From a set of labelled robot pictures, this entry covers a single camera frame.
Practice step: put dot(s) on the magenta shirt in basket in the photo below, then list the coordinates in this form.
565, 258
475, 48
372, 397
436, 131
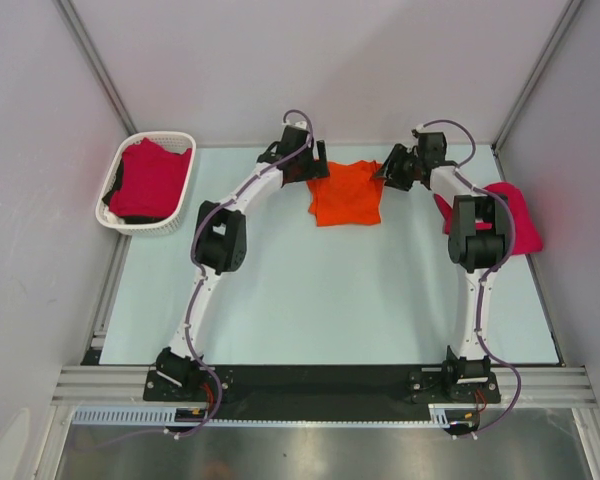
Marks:
175, 165

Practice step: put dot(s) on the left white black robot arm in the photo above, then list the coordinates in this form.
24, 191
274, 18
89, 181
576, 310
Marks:
219, 245

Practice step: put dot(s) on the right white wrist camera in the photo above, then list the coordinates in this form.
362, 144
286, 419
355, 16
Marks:
419, 131

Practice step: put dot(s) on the aluminium frame rail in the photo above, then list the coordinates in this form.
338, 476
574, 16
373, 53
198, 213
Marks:
541, 387

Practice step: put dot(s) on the aluminium corner post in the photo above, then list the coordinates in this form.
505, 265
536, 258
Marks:
89, 51
549, 49

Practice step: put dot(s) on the right aluminium corner post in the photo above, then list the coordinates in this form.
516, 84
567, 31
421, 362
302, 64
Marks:
549, 49

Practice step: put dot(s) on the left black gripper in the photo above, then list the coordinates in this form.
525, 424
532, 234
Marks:
316, 169

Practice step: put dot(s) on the white plastic basket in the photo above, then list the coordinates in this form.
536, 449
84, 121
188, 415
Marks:
172, 141

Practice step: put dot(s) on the left aluminium corner post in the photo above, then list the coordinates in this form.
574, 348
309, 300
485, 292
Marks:
89, 51

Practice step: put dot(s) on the orange t shirt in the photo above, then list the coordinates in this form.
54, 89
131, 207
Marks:
350, 195

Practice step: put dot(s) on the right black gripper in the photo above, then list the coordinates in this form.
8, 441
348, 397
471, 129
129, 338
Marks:
398, 156

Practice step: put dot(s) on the black shirt in basket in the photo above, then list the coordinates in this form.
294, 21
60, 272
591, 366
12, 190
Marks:
138, 195

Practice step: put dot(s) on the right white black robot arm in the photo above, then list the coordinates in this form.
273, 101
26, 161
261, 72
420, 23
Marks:
480, 240

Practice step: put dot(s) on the white slotted cable duct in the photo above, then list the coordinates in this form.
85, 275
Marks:
188, 417

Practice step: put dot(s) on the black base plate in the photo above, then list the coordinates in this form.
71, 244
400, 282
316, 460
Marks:
324, 393

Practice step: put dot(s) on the folded magenta t shirt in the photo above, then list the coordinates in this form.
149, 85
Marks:
528, 239

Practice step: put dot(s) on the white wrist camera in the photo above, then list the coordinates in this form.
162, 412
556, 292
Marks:
292, 122
419, 131

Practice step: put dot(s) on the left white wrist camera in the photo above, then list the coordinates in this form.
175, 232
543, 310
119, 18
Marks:
292, 122

